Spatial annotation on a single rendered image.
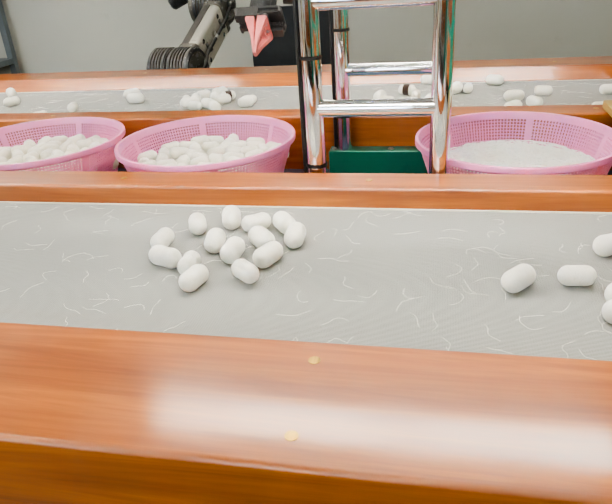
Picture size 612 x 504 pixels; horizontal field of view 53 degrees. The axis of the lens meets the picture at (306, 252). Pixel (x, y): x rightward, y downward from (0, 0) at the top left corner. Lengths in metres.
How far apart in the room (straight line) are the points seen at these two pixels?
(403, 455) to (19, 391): 0.25
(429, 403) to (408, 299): 0.16
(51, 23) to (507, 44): 2.39
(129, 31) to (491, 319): 3.22
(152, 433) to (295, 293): 0.21
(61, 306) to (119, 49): 3.09
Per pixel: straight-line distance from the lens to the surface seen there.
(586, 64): 1.42
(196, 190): 0.76
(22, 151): 1.15
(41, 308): 0.60
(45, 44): 3.83
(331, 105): 0.75
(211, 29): 1.83
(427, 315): 0.51
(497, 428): 0.38
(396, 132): 1.02
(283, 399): 0.39
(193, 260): 0.59
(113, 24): 3.62
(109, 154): 1.01
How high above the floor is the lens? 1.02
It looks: 27 degrees down
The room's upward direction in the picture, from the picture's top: 4 degrees counter-clockwise
